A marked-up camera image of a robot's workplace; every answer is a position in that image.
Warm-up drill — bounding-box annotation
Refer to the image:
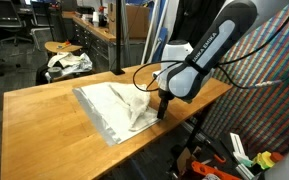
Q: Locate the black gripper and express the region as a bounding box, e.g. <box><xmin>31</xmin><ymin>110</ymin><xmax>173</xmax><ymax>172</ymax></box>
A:
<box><xmin>156</xmin><ymin>88</ymin><xmax>176</xmax><ymax>120</ymax></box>

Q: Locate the crumpled white cloth on stool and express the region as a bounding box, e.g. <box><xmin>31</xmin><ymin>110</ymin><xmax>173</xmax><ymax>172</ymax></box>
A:
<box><xmin>46</xmin><ymin>51</ymin><xmax>94</xmax><ymax>77</ymax></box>

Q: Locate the open cardboard box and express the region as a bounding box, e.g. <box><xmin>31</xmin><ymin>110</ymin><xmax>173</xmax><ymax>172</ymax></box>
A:
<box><xmin>175</xmin><ymin>145</ymin><xmax>202</xmax><ymax>173</ymax></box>

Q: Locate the blue board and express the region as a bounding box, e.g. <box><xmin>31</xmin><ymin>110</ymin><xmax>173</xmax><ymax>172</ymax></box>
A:
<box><xmin>150</xmin><ymin>26</ymin><xmax>169</xmax><ymax>63</ymax></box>

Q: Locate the white pipe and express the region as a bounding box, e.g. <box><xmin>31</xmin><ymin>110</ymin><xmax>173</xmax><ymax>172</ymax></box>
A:
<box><xmin>140</xmin><ymin>0</ymin><xmax>161</xmax><ymax>65</ymax></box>
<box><xmin>147</xmin><ymin>0</ymin><xmax>172</xmax><ymax>64</ymax></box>

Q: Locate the black vertical stand pole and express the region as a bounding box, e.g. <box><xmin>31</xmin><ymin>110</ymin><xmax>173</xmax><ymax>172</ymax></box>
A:
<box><xmin>111</xmin><ymin>0</ymin><xmax>127</xmax><ymax>76</ymax></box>

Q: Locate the large cardboard box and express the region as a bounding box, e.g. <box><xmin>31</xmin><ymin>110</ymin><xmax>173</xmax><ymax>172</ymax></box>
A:
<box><xmin>108</xmin><ymin>4</ymin><xmax>151</xmax><ymax>40</ymax></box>

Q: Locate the black hanging jacket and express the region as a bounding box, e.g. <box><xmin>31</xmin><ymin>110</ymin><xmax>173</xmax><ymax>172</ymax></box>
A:
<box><xmin>169</xmin><ymin>0</ymin><xmax>226</xmax><ymax>48</ymax></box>

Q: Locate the white cup stack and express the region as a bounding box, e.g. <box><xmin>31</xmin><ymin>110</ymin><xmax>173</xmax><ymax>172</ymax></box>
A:
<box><xmin>91</xmin><ymin>11</ymin><xmax>100</xmax><ymax>28</ymax></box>

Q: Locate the yellow green plastic object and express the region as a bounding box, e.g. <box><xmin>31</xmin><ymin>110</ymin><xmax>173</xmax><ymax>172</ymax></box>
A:
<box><xmin>251</xmin><ymin>150</ymin><xmax>275</xmax><ymax>170</ymax></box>

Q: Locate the round wooden stool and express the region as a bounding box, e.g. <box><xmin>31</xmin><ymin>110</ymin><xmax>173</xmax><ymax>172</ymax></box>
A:
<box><xmin>44</xmin><ymin>40</ymin><xmax>84</xmax><ymax>64</ymax></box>

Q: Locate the orange round cap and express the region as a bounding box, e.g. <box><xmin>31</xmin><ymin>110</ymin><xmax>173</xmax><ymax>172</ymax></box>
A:
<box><xmin>269</xmin><ymin>151</ymin><xmax>285</xmax><ymax>164</ymax></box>

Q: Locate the silver floor rail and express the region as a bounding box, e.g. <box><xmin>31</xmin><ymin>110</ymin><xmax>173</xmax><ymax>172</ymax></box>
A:
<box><xmin>180</xmin><ymin>121</ymin><xmax>216</xmax><ymax>145</ymax></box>

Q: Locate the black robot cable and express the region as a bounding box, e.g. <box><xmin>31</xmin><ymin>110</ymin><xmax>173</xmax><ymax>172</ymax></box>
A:
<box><xmin>131</xmin><ymin>0</ymin><xmax>289</xmax><ymax>93</ymax></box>

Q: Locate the orange handled clamp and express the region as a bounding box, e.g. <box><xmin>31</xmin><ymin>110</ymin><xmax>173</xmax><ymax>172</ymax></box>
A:
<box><xmin>203</xmin><ymin>139</ymin><xmax>228</xmax><ymax>165</ymax></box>

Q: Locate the white aluminium rail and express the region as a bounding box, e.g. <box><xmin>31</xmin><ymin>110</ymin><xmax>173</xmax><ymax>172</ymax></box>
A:
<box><xmin>229</xmin><ymin>132</ymin><xmax>256</xmax><ymax>180</ymax></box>

